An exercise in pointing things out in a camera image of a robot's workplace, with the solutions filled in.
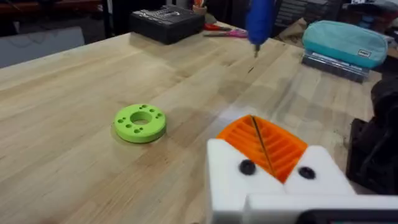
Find left gripper white and orange left finger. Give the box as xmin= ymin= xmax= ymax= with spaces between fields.
xmin=205 ymin=114 xmax=285 ymax=224

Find left gripper white and orange right finger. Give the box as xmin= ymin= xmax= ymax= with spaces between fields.
xmin=252 ymin=115 xmax=357 ymax=195

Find blue electric screwdriver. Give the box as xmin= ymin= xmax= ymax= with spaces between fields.
xmin=244 ymin=0 xmax=277 ymax=58

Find green disc with holes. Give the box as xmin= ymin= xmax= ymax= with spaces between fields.
xmin=113 ymin=103 xmax=167 ymax=144

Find clear plastic box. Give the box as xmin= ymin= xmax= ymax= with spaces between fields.
xmin=300 ymin=49 xmax=371 ymax=84

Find teal zip bag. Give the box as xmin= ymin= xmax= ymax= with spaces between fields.
xmin=302 ymin=20 xmax=389 ymax=70

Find brown cardboard piece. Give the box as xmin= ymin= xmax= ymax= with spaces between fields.
xmin=275 ymin=17 xmax=308 ymax=45

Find black tool case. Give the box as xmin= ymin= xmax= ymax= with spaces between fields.
xmin=128 ymin=4 xmax=206 ymax=45

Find pink handled scissors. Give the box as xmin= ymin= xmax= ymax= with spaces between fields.
xmin=203 ymin=28 xmax=249 ymax=39

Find red handled tool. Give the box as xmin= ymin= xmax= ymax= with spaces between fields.
xmin=203 ymin=22 xmax=233 ymax=32

